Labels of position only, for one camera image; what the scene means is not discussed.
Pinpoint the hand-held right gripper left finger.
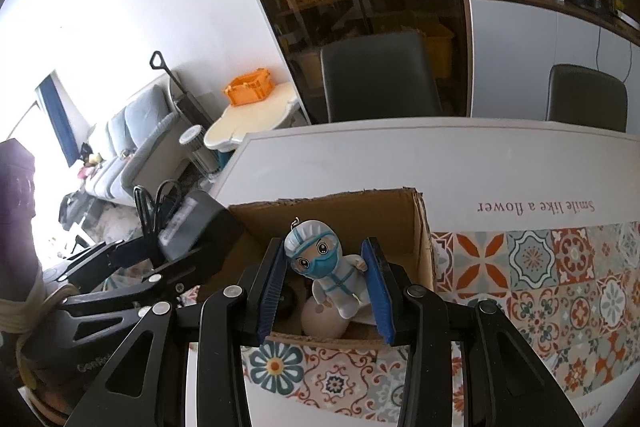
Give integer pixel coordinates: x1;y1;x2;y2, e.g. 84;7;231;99
65;237;288;427

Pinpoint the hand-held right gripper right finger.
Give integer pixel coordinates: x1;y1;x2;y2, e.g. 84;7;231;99
361;237;583;427

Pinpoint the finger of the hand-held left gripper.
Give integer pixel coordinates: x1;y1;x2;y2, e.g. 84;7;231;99
42;234;166;293
60;252;236;313

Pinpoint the doll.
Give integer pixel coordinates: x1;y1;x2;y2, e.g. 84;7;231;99
283;218;368;320

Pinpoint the silver oval device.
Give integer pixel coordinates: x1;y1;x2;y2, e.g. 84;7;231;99
300;294;353;339

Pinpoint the brown cardboard box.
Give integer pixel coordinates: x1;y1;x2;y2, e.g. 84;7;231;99
197;188;436;350

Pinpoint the black power adapter with cable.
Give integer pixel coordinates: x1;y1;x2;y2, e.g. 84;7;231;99
132;178;247;275

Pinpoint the person's left forearm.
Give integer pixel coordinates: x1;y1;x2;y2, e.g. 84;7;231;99
0;139;46;308

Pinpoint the grey sofa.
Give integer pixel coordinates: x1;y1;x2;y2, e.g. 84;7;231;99
80;84;193;208

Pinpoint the blue curtain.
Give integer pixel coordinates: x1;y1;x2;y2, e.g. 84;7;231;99
39;74;81;168

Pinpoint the white tower heater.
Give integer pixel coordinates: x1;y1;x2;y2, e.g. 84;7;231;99
179;124;221;178

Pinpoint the upright vacuum cleaner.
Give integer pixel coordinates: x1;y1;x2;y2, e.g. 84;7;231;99
150;51;203;132

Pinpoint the cream flower-shaped kids table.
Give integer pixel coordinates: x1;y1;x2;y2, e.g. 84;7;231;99
204;82;301;168

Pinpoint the orange plastic crate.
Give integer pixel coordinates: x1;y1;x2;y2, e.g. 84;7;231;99
223;68;275;108

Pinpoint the wide dark leather chair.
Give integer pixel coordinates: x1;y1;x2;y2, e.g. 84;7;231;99
320;31;443;124

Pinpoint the narrow dark leather chair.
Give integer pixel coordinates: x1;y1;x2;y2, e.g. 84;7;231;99
545;64;628;132

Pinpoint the white lower cabinet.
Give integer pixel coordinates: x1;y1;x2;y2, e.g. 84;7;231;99
467;0;640;132

